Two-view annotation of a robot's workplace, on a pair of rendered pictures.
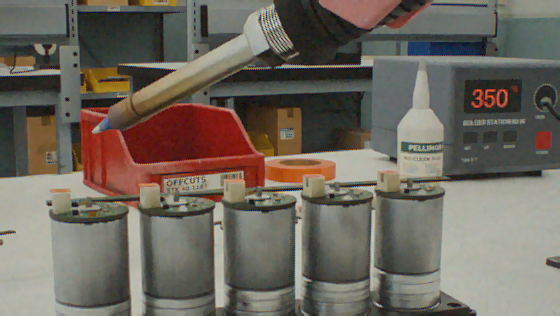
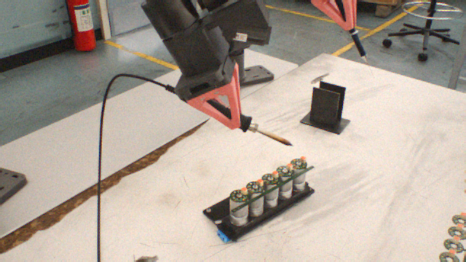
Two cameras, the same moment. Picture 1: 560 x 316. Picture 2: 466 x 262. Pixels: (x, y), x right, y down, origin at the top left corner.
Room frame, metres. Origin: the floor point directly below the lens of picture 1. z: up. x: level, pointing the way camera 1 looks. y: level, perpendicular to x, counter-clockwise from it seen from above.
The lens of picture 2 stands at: (0.70, -0.21, 1.19)
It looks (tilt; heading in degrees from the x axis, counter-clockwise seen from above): 32 degrees down; 160
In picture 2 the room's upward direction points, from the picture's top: straight up
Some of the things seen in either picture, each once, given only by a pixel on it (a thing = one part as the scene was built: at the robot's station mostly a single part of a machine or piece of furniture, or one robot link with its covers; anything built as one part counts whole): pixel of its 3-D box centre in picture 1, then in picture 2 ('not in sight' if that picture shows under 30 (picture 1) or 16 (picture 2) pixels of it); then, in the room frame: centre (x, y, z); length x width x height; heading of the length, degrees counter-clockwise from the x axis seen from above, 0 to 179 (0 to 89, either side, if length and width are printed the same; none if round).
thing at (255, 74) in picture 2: not in sight; (230, 65); (-0.15, 0.10, 0.79); 0.20 x 0.07 x 0.08; 96
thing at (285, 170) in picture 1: (299, 169); not in sight; (0.68, -0.03, 0.76); 0.06 x 0.06 x 0.01
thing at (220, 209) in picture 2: not in sight; (260, 202); (0.26, 0.00, 0.76); 0.16 x 0.07 x 0.01; 109
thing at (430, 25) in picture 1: (362, 25); not in sight; (3.11, -0.35, 0.90); 1.30 x 0.06 x 0.12; 119
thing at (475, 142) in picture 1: (464, 113); not in sight; (0.74, -0.17, 0.80); 0.15 x 0.12 x 0.10; 17
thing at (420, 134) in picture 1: (420, 126); not in sight; (0.61, -0.11, 0.80); 0.03 x 0.03 x 0.10
